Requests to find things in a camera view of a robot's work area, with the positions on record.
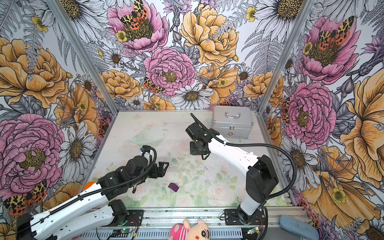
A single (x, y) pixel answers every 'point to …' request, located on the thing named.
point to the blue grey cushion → (300, 227)
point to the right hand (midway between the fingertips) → (197, 155)
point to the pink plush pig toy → (184, 231)
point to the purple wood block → (173, 186)
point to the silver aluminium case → (232, 121)
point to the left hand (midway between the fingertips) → (160, 168)
